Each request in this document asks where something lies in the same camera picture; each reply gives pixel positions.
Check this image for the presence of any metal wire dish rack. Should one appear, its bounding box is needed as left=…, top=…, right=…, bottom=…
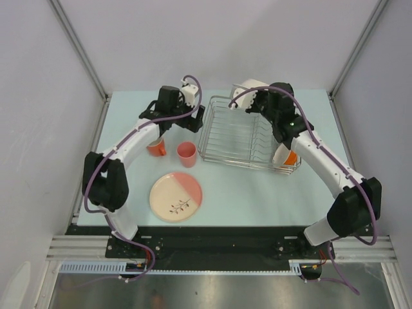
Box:
left=198, top=95, right=301, bottom=174

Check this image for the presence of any orange mug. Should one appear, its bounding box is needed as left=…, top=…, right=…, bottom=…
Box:
left=146, top=137, right=167, bottom=157

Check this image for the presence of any orange white bowl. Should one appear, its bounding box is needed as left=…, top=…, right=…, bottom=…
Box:
left=272, top=144, right=297, bottom=165

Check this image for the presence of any pink cream branch plate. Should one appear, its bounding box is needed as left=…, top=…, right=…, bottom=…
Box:
left=149, top=172, right=203, bottom=223

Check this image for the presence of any white deep plate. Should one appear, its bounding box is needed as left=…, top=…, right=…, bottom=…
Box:
left=230, top=79, right=268, bottom=98

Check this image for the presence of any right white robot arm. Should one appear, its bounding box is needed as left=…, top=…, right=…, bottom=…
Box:
left=236, top=79, right=382, bottom=258

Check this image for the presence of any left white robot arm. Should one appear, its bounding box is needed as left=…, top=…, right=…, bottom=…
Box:
left=82, top=81, right=205, bottom=258

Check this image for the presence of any pink plastic cup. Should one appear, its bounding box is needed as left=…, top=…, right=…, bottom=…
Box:
left=176, top=141, right=197, bottom=168

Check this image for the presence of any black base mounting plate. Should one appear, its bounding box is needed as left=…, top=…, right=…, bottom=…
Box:
left=66, top=225, right=335, bottom=273

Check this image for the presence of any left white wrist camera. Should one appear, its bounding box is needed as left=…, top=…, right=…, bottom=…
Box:
left=180, top=80, right=199, bottom=108

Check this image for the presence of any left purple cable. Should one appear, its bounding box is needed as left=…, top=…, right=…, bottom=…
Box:
left=84, top=75, right=202, bottom=284

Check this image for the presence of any purple cable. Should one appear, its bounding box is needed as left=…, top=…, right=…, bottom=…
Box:
left=228, top=85, right=378, bottom=295
left=84, top=75, right=202, bottom=284

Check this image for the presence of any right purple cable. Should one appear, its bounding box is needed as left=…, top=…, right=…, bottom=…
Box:
left=228, top=85, right=378, bottom=295

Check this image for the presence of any right aluminium frame post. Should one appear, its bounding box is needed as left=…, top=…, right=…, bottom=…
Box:
left=328, top=0, right=391, bottom=100

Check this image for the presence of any aluminium frame post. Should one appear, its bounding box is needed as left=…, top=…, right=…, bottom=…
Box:
left=328, top=0, right=391, bottom=100
left=47, top=0, right=109, bottom=102

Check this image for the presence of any left aluminium frame post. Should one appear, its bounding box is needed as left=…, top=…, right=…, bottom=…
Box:
left=47, top=0, right=109, bottom=102

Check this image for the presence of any aluminium front rail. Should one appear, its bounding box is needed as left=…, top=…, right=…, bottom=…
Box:
left=46, top=235, right=397, bottom=263

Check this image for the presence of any white slotted cable duct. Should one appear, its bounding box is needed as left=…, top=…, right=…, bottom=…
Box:
left=60, top=261, right=301, bottom=276

